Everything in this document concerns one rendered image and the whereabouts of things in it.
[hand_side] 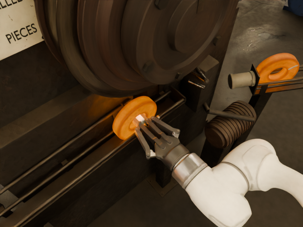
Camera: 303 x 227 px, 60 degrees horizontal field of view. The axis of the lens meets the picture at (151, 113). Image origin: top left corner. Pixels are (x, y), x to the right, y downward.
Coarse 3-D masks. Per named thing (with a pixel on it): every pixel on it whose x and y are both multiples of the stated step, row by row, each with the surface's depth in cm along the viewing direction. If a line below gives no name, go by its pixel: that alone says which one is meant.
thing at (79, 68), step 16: (48, 0) 42; (64, 0) 39; (48, 16) 44; (64, 16) 40; (64, 32) 42; (64, 48) 44; (80, 48) 46; (80, 64) 49; (80, 80) 51; (96, 80) 54; (112, 96) 62; (128, 96) 66
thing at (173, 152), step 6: (162, 138) 75; (174, 138) 75; (156, 144) 74; (168, 144) 74; (174, 144) 74; (180, 144) 72; (156, 150) 73; (162, 150) 73; (168, 150) 73; (174, 150) 70; (180, 150) 70; (186, 150) 71; (156, 156) 73; (162, 156) 72; (168, 156) 70; (174, 156) 70; (180, 156) 69; (168, 162) 71; (174, 162) 69
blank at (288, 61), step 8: (272, 56) 95; (280, 56) 94; (288, 56) 94; (264, 64) 96; (272, 64) 94; (280, 64) 95; (288, 64) 95; (296, 64) 96; (264, 72) 97; (280, 72) 102; (288, 72) 99; (296, 72) 99; (264, 80) 101; (272, 80) 102
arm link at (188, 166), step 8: (184, 160) 68; (192, 160) 68; (200, 160) 69; (176, 168) 68; (184, 168) 67; (192, 168) 67; (200, 168) 67; (176, 176) 69; (184, 176) 67; (192, 176) 66; (184, 184) 67
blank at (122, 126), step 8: (144, 96) 79; (128, 104) 76; (136, 104) 76; (144, 104) 77; (152, 104) 80; (120, 112) 76; (128, 112) 75; (136, 112) 76; (144, 112) 80; (152, 112) 84; (120, 120) 75; (128, 120) 76; (120, 128) 76; (128, 128) 80; (120, 136) 80; (128, 136) 84
